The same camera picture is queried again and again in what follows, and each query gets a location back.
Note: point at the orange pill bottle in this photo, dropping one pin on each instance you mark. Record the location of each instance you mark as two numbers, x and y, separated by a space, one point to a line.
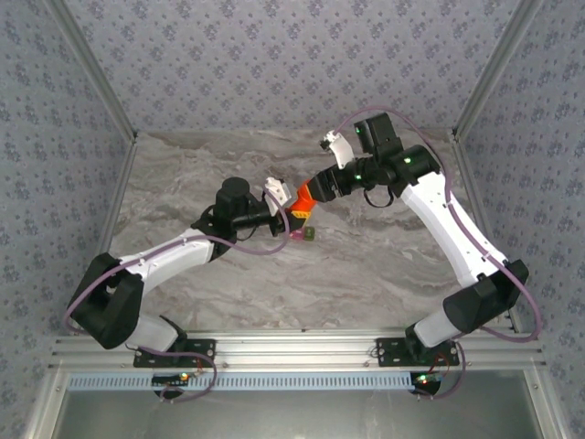
301 203

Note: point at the grey metal sheet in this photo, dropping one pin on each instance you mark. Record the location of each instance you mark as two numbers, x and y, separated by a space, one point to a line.
292 416

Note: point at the aluminium corner post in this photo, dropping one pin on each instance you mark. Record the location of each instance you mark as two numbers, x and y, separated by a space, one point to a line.
95 68
493 68

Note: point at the small black controller board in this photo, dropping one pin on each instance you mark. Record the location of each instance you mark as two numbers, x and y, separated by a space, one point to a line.
425 382
171 379

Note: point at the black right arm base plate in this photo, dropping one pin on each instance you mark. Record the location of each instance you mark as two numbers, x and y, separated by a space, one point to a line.
388 352

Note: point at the aluminium frame rail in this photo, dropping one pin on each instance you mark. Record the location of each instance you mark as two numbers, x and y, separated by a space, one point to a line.
292 352

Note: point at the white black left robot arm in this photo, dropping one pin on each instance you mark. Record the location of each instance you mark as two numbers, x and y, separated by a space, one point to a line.
173 256

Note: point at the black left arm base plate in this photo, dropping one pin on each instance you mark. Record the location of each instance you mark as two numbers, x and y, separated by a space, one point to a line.
201 352

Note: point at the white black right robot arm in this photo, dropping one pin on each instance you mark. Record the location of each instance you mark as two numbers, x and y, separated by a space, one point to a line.
439 219

